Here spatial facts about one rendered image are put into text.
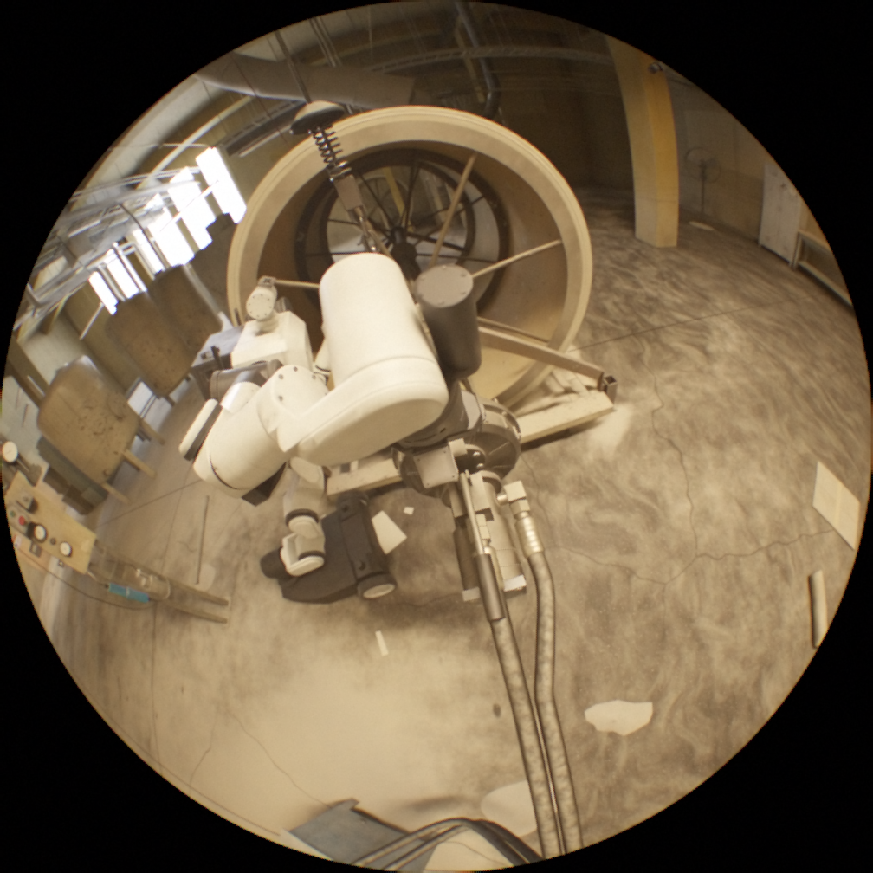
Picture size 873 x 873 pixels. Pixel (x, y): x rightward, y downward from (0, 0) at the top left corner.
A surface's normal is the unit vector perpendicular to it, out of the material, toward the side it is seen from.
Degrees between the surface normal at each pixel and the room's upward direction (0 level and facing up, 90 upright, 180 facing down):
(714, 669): 0
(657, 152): 90
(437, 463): 55
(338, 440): 115
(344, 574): 0
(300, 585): 0
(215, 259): 90
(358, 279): 27
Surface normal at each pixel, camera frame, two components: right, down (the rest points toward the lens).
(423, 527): -0.28, -0.60
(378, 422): 0.31, 0.91
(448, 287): -0.18, -0.23
